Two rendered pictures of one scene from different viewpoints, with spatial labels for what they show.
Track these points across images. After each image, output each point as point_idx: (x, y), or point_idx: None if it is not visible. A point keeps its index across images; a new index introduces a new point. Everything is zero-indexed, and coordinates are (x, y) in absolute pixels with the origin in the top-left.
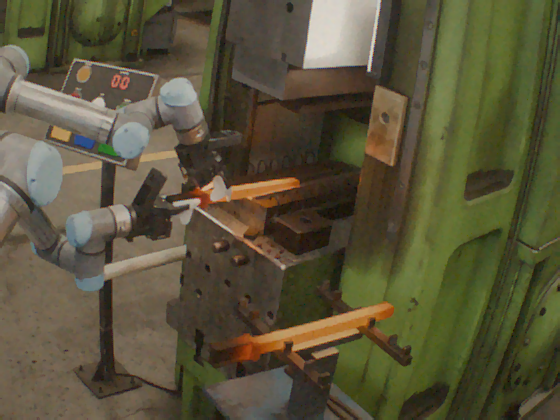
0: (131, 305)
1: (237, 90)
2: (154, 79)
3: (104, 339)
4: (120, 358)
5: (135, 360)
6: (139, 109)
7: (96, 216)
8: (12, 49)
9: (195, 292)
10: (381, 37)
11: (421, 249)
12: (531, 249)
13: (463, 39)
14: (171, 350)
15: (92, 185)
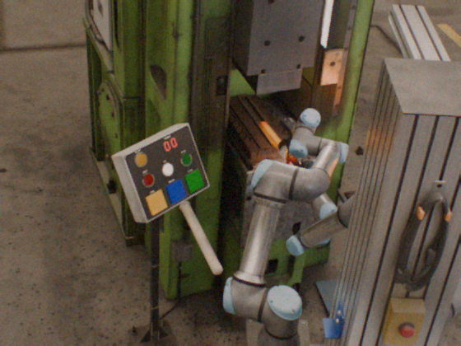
0: (54, 303)
1: (212, 100)
2: (188, 127)
3: (158, 312)
4: (128, 326)
5: (133, 317)
6: (316, 137)
7: (329, 200)
8: (276, 162)
9: None
10: (333, 27)
11: (351, 107)
12: None
13: (371, 6)
14: (125, 292)
15: None
